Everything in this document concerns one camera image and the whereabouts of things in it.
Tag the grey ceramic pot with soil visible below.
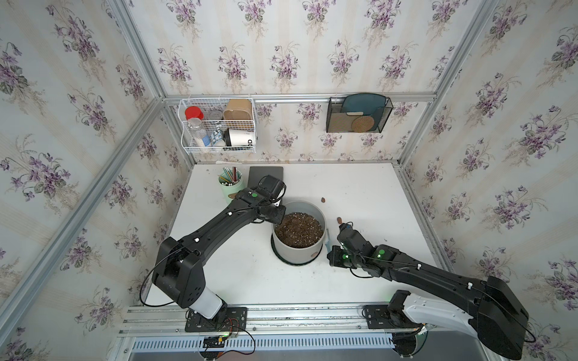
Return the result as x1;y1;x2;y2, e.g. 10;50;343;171
272;201;326;248

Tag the light teal scrub brush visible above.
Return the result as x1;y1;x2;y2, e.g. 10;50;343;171
324;228;332;253

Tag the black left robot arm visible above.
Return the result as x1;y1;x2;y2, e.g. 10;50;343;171
149;175;286;323

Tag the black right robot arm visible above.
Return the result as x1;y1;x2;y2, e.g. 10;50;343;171
327;224;530;360

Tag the black pot saucer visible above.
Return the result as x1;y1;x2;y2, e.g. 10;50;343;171
270;233;327;266

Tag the dark grey book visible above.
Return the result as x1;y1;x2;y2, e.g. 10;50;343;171
247;165;284;188

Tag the mint green pencil cup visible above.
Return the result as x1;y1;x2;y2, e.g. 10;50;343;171
218;167;246;203

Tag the white cup black rim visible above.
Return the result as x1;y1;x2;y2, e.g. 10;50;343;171
224;128;256;147

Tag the clear plastic bottle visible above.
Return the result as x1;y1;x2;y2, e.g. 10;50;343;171
187;117;212;148

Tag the red lidded jar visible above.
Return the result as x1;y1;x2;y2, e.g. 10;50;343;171
185;106;204;120

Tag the teal plate in organizer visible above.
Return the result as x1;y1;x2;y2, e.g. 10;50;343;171
342;93;388;132

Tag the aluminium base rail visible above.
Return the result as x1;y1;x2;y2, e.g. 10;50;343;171
111;303;421;360

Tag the white wire wall basket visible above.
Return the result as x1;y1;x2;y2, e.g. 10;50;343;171
178;96;257;154

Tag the black mesh wall organizer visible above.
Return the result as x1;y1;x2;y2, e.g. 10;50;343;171
325;96;394;134

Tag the small circuit board with wires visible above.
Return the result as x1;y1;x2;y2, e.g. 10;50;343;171
202;336;229;349

